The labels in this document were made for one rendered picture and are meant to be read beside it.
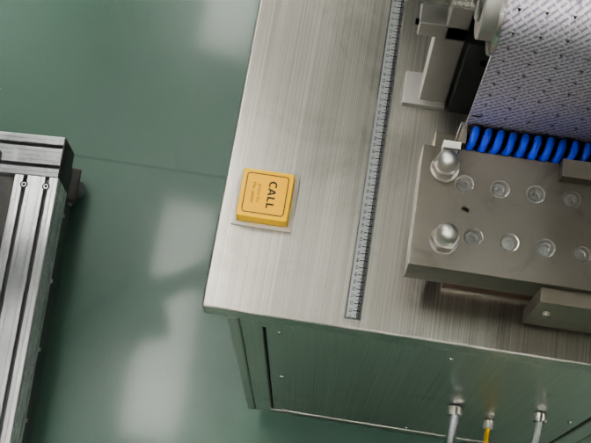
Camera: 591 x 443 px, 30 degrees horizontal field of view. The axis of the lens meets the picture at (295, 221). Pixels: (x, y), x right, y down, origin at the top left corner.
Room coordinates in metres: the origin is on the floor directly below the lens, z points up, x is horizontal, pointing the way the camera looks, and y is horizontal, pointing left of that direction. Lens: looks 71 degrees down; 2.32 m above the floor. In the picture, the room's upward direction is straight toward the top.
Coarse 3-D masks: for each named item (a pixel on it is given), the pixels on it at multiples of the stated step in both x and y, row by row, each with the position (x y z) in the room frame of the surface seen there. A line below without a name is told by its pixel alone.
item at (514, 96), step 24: (504, 72) 0.57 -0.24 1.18; (528, 72) 0.57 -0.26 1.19; (552, 72) 0.57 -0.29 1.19; (576, 72) 0.56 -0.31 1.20; (480, 96) 0.58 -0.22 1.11; (504, 96) 0.57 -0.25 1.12; (528, 96) 0.57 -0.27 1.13; (552, 96) 0.56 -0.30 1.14; (576, 96) 0.56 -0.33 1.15; (480, 120) 0.57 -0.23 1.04; (504, 120) 0.57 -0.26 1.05; (528, 120) 0.57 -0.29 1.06; (552, 120) 0.56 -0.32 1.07; (576, 120) 0.56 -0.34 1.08
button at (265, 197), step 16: (256, 176) 0.54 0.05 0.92; (272, 176) 0.54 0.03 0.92; (288, 176) 0.54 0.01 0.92; (240, 192) 0.52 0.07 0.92; (256, 192) 0.52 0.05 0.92; (272, 192) 0.52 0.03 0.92; (288, 192) 0.52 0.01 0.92; (240, 208) 0.50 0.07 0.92; (256, 208) 0.50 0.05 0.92; (272, 208) 0.50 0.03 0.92; (288, 208) 0.50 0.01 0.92; (272, 224) 0.48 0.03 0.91
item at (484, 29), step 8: (488, 0) 0.60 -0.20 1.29; (496, 0) 0.60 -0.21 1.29; (488, 8) 0.60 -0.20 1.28; (496, 8) 0.59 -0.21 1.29; (488, 16) 0.59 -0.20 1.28; (496, 16) 0.59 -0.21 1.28; (480, 24) 0.59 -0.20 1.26; (488, 24) 0.59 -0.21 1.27; (480, 32) 0.58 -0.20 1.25; (488, 32) 0.58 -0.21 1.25; (488, 40) 0.59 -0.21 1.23
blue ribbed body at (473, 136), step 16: (480, 128) 0.57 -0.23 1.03; (480, 144) 0.54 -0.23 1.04; (496, 144) 0.54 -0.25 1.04; (512, 144) 0.54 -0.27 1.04; (528, 144) 0.54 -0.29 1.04; (560, 144) 0.54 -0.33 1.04; (576, 144) 0.54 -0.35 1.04; (544, 160) 0.53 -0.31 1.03; (560, 160) 0.52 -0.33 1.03; (576, 160) 0.53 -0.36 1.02
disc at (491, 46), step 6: (504, 0) 0.59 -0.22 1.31; (504, 6) 0.59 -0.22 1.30; (504, 12) 0.58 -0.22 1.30; (498, 18) 0.58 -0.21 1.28; (498, 24) 0.58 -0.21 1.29; (498, 30) 0.57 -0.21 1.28; (492, 36) 0.58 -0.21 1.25; (498, 36) 0.57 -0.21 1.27; (486, 42) 0.60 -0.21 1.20; (492, 42) 0.57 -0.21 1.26; (486, 48) 0.59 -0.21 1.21; (492, 48) 0.57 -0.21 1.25; (486, 54) 0.58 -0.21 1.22
